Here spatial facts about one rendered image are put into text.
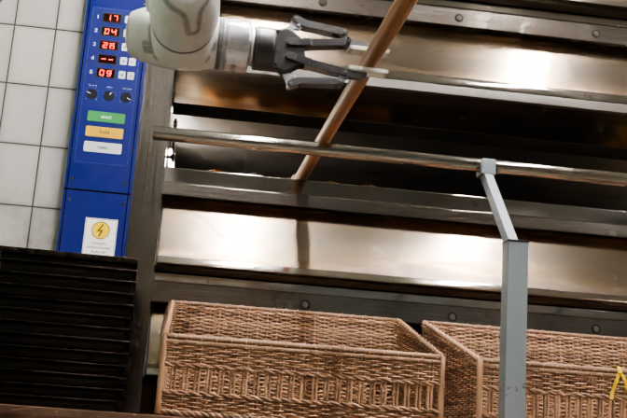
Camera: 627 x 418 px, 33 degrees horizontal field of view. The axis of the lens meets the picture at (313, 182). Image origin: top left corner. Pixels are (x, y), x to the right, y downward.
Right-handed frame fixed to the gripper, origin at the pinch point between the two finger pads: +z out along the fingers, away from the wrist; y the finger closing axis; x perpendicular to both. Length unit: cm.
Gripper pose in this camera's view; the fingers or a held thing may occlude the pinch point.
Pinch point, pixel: (368, 62)
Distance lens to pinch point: 187.5
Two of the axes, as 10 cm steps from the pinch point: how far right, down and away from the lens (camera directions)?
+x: 1.5, -2.3, -9.6
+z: 9.9, 1.0, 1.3
